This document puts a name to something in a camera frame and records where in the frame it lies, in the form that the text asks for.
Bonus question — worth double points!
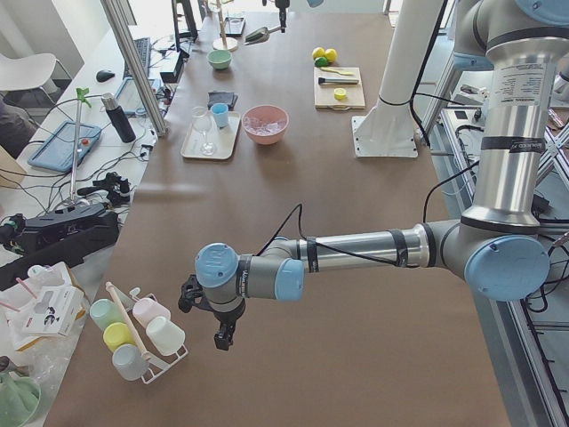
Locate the cream serving tray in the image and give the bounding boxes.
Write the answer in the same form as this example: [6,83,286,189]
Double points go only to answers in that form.
[180,107,241,160]

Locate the clear wine glass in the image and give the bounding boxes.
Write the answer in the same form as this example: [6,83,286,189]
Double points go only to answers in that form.
[191,106,215,156]

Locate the pile of clear ice cubes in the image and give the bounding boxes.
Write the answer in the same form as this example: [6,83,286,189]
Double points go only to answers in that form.
[244,117,287,136]

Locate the wooden cup tree stand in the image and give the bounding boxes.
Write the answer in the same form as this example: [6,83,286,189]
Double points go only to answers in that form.
[212,0,238,52]

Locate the mint cup on rack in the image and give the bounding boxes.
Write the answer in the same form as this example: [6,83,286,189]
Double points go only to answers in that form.
[89,298,123,332]

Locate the mint green bowl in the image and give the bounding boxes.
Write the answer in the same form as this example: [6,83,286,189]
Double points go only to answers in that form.
[207,50,232,70]

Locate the grey folded cloth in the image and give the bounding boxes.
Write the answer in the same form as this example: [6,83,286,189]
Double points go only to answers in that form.
[207,91,238,111]

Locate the black keyboard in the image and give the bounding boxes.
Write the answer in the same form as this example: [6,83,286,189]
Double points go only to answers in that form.
[133,37,151,76]

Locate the steel muddler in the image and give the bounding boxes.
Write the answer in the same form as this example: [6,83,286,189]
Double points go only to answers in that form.
[317,77,359,85]

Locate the black tray with glasses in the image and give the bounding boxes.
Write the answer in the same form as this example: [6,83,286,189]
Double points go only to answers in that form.
[224,17,245,37]

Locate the pink cup on rack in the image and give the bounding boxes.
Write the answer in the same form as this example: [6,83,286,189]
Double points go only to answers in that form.
[132,297,171,328]

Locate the pink bowl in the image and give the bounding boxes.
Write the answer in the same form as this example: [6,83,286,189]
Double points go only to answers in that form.
[242,105,289,145]

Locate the white cup on rack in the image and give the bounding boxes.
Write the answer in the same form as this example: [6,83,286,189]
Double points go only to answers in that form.
[146,316,186,356]

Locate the yellow plastic knife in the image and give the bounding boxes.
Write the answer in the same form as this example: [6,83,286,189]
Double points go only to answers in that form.
[320,67,354,76]

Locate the blue teach pendant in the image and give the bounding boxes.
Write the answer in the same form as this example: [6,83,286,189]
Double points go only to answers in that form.
[28,120,102,173]
[115,77,145,117]

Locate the white chair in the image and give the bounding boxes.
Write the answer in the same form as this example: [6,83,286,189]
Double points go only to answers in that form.
[1,53,58,104]

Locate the white pillar with base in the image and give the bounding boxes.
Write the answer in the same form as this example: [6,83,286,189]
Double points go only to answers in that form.
[352,0,446,158]

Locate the bamboo cutting board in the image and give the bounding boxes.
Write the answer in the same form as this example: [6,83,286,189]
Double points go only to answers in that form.
[314,67,366,110]

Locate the light blue cup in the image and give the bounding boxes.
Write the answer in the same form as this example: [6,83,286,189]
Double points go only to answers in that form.
[210,102,229,129]

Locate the white wire cup rack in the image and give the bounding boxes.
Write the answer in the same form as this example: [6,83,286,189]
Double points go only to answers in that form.
[105,282,189,385]

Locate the black water bottle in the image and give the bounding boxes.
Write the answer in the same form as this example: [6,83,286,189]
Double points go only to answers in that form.
[101,93,136,143]

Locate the black computer mouse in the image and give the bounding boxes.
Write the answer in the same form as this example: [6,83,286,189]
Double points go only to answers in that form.
[95,69,115,83]

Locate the grey cup on rack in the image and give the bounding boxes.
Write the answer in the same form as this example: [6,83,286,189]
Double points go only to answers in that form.
[112,343,149,381]

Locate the yellow lemon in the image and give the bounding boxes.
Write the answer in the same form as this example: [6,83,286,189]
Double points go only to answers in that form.
[312,46,325,60]
[325,48,338,63]

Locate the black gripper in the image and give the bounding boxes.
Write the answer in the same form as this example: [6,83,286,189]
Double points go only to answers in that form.
[274,0,290,32]
[178,274,245,350]

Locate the black monitor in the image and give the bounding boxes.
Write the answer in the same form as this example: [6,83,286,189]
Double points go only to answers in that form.
[171,0,198,57]

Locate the yellow cup on rack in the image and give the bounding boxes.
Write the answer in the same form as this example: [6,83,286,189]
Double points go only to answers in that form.
[103,322,135,352]

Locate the green lime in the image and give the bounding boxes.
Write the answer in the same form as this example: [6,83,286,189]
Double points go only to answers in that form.
[314,57,329,68]

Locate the aluminium frame post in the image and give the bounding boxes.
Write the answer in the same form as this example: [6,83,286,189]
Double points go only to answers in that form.
[100,0,168,137]

